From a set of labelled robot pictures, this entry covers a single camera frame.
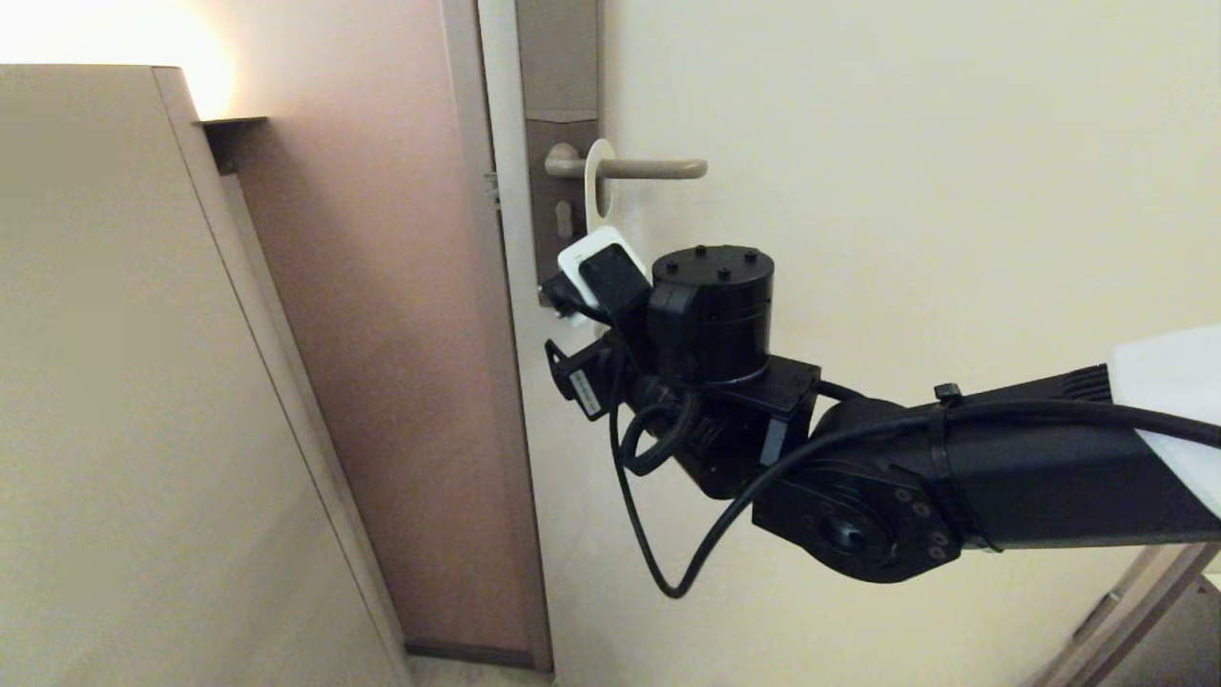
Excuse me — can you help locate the blue do-not-disturb door hanger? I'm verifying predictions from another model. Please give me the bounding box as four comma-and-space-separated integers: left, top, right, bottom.
581, 138, 619, 232

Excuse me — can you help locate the white door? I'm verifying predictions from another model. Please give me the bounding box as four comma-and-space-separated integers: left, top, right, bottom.
477, 0, 1221, 687

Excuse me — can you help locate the grey-brown metal lock plate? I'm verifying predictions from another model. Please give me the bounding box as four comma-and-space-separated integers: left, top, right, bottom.
515, 0, 602, 306

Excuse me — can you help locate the beige cabinet panel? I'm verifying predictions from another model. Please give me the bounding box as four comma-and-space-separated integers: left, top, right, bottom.
0, 65, 411, 687

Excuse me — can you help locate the beige metal door handle lever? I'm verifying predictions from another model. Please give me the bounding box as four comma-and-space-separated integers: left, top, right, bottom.
546, 143, 709, 180

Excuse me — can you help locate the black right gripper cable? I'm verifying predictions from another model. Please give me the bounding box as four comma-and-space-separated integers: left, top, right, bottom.
609, 377, 1221, 600

